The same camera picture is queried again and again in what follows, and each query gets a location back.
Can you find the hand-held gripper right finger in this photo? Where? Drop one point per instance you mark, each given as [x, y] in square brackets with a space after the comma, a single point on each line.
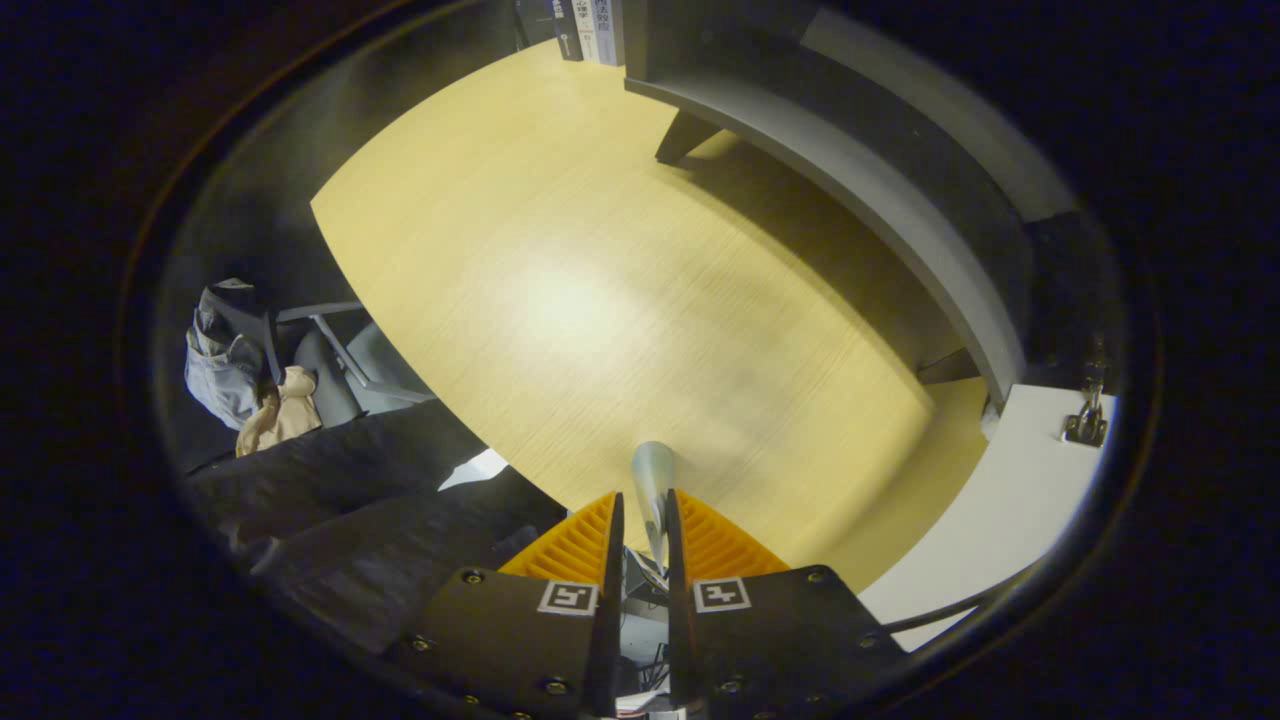
[680, 620]

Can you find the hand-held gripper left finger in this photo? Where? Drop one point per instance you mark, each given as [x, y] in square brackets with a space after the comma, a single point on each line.
[610, 620]

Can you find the small silvery blue tube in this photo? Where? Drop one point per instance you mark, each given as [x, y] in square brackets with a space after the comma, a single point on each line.
[652, 490]

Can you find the person's dark trousers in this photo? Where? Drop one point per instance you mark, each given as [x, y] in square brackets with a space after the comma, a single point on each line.
[350, 510]

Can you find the grey chair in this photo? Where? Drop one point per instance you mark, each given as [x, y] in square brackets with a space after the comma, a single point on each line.
[340, 365]

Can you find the beige cloth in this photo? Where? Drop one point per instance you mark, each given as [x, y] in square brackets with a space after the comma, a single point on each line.
[280, 415]

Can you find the blue jeans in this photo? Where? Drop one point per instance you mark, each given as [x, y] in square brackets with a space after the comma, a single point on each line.
[225, 365]

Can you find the grey cabinet body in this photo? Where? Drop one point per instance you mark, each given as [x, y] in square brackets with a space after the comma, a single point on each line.
[850, 150]

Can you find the white upright book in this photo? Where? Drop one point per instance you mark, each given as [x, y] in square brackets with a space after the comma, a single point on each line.
[588, 30]

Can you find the dark upright book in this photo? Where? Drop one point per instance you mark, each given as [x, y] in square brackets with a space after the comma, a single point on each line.
[565, 30]

